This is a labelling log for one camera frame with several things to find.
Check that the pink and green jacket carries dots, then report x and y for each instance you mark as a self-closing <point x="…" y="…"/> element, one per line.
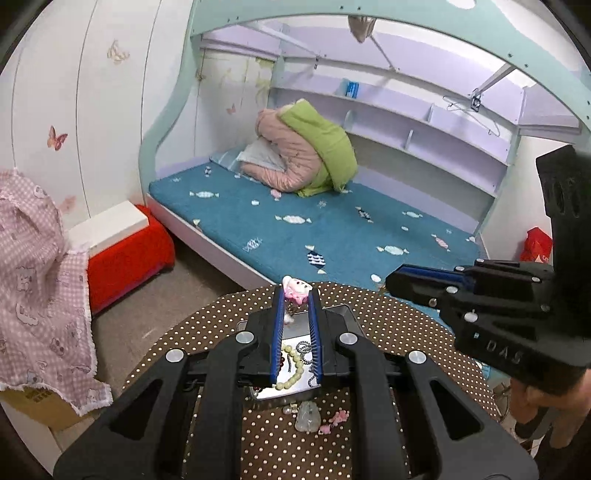
<point x="318" y="153"/>

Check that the lilac wall shelf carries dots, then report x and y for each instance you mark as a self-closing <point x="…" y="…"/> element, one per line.
<point x="434" y="159"/>

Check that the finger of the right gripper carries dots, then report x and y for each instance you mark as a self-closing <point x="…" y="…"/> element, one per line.
<point x="436" y="296"/>
<point x="436" y="276"/>

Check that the pink bead earring piece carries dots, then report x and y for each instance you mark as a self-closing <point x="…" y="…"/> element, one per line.
<point x="341" y="416"/>

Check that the pale jade pendant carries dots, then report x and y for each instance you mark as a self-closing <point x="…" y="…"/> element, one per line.
<point x="308" y="418"/>

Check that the teal bed mattress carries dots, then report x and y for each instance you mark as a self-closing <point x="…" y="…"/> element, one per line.
<point x="357" y="237"/>

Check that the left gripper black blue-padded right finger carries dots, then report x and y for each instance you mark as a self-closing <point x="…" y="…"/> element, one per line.
<point x="409" y="419"/>

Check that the grey metal tin box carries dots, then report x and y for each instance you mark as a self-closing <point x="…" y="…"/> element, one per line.
<point x="298" y="337"/>

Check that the pearl bead cluster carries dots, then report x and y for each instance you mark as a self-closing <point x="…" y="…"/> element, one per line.
<point x="290" y="409"/>

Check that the cardboard box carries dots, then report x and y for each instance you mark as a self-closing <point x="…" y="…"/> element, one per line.
<point x="43" y="406"/>

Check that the mint green bed frame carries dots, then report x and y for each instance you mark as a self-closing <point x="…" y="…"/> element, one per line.
<point x="484" y="26"/>

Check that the white box on ottoman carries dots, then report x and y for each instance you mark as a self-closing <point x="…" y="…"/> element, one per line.
<point x="106" y="229"/>

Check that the red bag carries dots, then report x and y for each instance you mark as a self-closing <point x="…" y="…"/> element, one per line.
<point x="537" y="247"/>

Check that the pink white charm cluster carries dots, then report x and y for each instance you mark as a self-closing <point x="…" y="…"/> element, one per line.
<point x="296" y="292"/>

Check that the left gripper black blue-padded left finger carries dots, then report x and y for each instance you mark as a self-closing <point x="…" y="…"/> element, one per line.
<point x="182" y="417"/>

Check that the wire clothes hanger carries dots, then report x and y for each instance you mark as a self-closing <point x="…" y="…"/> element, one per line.
<point x="455" y="105"/>

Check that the pink butterfly wall sticker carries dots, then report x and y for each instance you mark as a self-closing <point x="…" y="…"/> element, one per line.
<point x="55" y="141"/>

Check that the blue small box on shelf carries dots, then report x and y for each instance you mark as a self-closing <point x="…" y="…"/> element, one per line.
<point x="351" y="89"/>

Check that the red storage ottoman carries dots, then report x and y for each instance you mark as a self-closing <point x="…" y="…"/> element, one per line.
<point x="129" y="263"/>

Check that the pink patterned cloth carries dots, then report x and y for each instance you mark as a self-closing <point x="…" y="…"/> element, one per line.
<point x="46" y="337"/>

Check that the person's right hand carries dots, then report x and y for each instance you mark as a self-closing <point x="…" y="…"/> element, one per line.
<point x="573" y="408"/>

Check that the grey white pillow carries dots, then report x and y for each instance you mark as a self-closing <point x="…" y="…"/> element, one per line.
<point x="261" y="153"/>

